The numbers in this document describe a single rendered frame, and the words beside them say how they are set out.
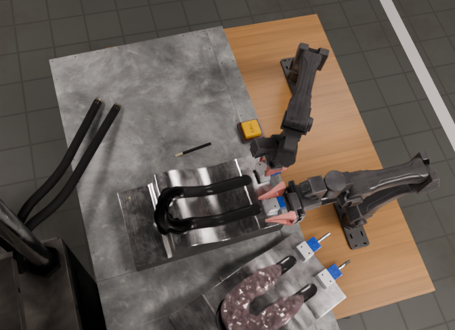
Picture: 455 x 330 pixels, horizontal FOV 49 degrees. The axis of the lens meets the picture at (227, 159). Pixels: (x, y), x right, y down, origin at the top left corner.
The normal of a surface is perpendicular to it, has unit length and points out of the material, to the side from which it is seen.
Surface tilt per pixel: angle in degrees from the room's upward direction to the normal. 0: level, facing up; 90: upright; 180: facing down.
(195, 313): 0
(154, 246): 0
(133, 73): 0
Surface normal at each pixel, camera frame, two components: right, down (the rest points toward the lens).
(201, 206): 0.52, -0.48
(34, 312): 0.09, -0.41
